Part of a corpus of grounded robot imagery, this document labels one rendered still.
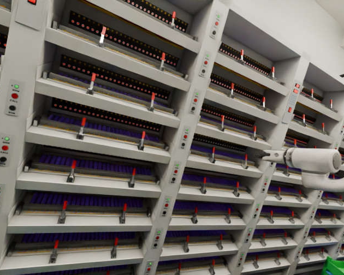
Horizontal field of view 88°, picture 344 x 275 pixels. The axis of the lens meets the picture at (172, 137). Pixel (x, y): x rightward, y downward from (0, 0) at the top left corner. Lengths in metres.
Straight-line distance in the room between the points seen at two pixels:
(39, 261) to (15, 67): 0.80
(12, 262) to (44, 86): 0.74
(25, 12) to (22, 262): 0.97
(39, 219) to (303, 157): 1.11
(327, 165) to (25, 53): 1.12
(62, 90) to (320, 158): 0.98
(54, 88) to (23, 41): 0.17
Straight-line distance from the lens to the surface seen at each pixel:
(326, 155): 0.83
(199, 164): 1.02
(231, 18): 1.19
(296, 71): 1.46
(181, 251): 1.28
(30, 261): 1.12
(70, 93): 0.82
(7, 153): 0.88
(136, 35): 1.08
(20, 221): 1.01
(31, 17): 0.87
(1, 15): 0.90
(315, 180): 0.86
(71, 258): 1.11
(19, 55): 0.85
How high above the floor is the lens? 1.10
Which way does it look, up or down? 5 degrees down
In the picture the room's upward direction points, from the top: 15 degrees clockwise
